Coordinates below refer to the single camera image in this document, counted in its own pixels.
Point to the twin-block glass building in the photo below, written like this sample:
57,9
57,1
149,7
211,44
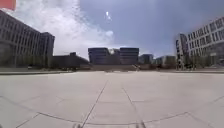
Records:
128,55

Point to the low dark building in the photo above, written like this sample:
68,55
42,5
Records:
66,61

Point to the raised kerb strip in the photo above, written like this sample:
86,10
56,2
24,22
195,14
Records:
26,72

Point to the narrow grey tower building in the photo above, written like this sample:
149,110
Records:
181,48

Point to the white gridded building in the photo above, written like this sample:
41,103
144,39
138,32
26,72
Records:
206,40

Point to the robot's own part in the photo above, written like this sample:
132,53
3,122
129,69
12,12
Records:
141,125
77,126

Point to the large dark grey building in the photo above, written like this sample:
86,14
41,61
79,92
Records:
20,43

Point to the small distant building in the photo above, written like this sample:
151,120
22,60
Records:
145,59

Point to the wide stone steps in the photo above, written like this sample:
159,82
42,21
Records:
113,67

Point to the pale paved plaza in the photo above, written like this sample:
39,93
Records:
110,100

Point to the low distant building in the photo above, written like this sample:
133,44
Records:
166,60

